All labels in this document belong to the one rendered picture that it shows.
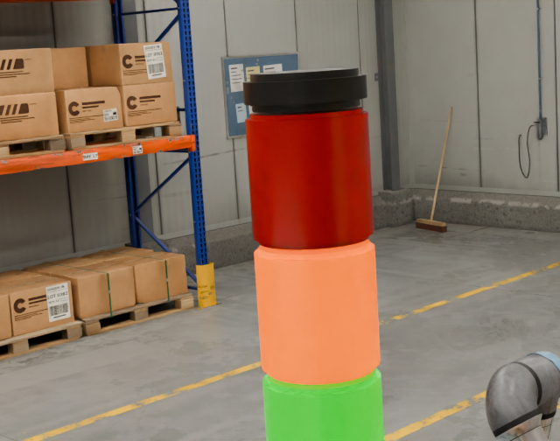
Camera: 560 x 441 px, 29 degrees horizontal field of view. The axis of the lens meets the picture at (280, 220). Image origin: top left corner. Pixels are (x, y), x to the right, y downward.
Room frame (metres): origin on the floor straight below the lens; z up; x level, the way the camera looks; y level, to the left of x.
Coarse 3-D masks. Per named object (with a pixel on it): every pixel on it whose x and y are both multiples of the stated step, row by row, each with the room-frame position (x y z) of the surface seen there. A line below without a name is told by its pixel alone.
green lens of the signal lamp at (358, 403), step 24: (264, 384) 0.44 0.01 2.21; (288, 384) 0.43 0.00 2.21; (336, 384) 0.43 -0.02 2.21; (360, 384) 0.43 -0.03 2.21; (264, 408) 0.44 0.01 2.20; (288, 408) 0.43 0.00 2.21; (312, 408) 0.42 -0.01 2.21; (336, 408) 0.42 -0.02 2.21; (360, 408) 0.43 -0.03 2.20; (288, 432) 0.43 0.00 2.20; (312, 432) 0.42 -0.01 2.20; (336, 432) 0.42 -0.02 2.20; (360, 432) 0.43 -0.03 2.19
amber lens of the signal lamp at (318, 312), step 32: (256, 256) 0.44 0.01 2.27; (288, 256) 0.43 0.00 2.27; (320, 256) 0.42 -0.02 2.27; (352, 256) 0.43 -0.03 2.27; (256, 288) 0.44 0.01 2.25; (288, 288) 0.42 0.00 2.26; (320, 288) 0.42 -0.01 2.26; (352, 288) 0.43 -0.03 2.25; (288, 320) 0.42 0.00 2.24; (320, 320) 0.42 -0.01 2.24; (352, 320) 0.42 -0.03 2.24; (288, 352) 0.43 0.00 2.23; (320, 352) 0.42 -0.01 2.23; (352, 352) 0.42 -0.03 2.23
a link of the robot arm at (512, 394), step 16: (512, 368) 2.38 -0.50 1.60; (496, 384) 2.36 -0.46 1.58; (512, 384) 2.34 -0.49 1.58; (528, 384) 2.35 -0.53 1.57; (496, 400) 2.33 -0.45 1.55; (512, 400) 2.31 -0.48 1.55; (528, 400) 2.32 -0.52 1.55; (496, 416) 2.31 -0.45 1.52; (512, 416) 2.29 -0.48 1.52; (528, 416) 2.29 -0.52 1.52; (496, 432) 2.31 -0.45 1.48; (512, 432) 2.29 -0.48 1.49; (528, 432) 2.29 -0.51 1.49
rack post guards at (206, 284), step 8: (208, 264) 10.01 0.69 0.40; (200, 272) 9.97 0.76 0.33; (208, 272) 10.01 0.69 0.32; (200, 280) 9.97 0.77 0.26; (208, 280) 10.01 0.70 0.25; (200, 288) 9.97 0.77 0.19; (208, 288) 10.00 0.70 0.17; (200, 296) 9.98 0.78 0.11; (208, 296) 10.00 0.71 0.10; (200, 304) 9.99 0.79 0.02; (208, 304) 9.99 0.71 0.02
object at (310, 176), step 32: (256, 128) 0.43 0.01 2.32; (288, 128) 0.42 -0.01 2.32; (320, 128) 0.42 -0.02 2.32; (352, 128) 0.43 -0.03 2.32; (256, 160) 0.43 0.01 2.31; (288, 160) 0.42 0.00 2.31; (320, 160) 0.42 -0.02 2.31; (352, 160) 0.43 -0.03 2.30; (256, 192) 0.43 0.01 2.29; (288, 192) 0.42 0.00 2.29; (320, 192) 0.42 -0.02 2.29; (352, 192) 0.43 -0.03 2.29; (256, 224) 0.44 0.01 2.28; (288, 224) 0.42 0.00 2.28; (320, 224) 0.42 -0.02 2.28; (352, 224) 0.43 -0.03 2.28
